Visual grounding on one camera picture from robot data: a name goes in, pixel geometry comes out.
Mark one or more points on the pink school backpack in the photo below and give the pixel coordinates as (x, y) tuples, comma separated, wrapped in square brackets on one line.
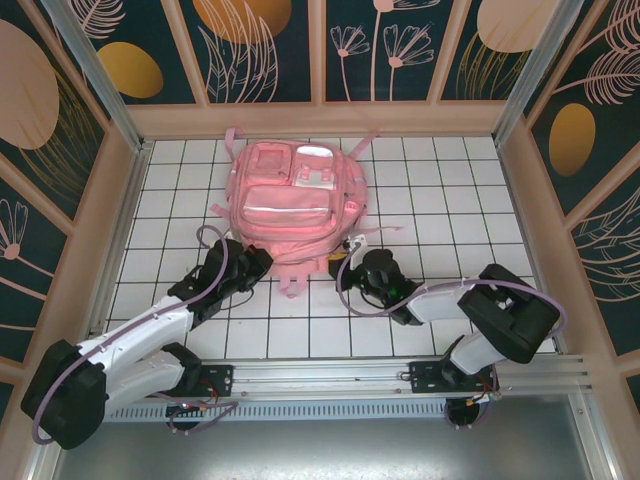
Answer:
[(290, 210)]

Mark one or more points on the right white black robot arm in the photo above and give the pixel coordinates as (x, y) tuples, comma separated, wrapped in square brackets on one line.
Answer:
[(505, 310)]

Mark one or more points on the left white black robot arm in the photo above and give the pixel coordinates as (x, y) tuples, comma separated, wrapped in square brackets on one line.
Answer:
[(65, 395)]

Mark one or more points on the small wiring connector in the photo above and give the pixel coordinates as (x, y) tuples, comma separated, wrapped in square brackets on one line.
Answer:
[(482, 398), (190, 407)]

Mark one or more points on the grey sheet metal panel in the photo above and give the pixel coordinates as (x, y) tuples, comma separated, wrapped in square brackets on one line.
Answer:
[(320, 450)]

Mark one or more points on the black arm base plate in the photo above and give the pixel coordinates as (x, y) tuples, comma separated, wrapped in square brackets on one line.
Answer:
[(220, 380), (425, 377)]

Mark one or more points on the aluminium side rail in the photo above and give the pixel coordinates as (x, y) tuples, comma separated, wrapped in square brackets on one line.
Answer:
[(129, 200)]

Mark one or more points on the aluminium mounting rail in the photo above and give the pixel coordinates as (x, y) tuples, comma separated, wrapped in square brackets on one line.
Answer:
[(320, 375)]

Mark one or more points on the aluminium frame post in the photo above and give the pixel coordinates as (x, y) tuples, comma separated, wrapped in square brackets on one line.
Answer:
[(542, 75), (95, 75)]

